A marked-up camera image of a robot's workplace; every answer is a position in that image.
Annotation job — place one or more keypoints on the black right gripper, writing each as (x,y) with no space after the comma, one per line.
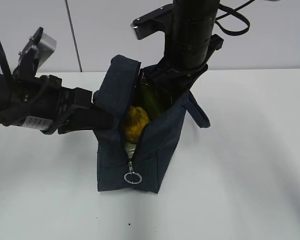
(172,79)

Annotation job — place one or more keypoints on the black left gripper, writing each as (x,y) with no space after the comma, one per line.
(42,103)

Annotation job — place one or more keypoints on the green cucumber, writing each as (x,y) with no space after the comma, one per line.
(154,101)

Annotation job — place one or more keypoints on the yellow toy pumpkin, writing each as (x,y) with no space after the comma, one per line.
(134,122)

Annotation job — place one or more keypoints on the green lidded glass container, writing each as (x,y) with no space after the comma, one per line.
(130,149)

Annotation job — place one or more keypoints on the dark blue fabric lunch bag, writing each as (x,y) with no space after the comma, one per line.
(145,171)

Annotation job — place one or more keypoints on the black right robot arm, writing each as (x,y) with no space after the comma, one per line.
(186,46)

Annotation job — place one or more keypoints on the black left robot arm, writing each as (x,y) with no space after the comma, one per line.
(0,97)

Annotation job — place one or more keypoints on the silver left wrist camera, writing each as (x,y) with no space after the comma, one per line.
(39,48)

